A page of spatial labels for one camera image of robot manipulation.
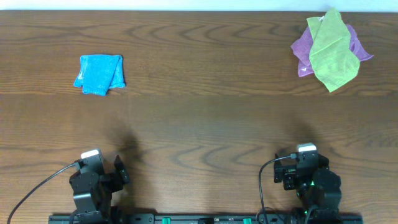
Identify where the blue folded cloth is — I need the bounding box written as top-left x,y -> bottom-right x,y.
73,54 -> 126,96

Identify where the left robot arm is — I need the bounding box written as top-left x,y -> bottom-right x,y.
69,154 -> 130,224

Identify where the green microfiber cloth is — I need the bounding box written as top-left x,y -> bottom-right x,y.
307,8 -> 360,92

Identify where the right black cable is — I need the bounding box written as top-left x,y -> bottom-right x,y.
256,152 -> 299,224

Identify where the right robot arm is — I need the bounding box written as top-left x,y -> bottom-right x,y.
274,151 -> 343,223

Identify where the purple microfiber cloth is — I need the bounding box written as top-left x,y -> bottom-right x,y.
290,24 -> 374,77

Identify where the black mounting rail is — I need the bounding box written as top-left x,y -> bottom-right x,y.
47,213 -> 364,224

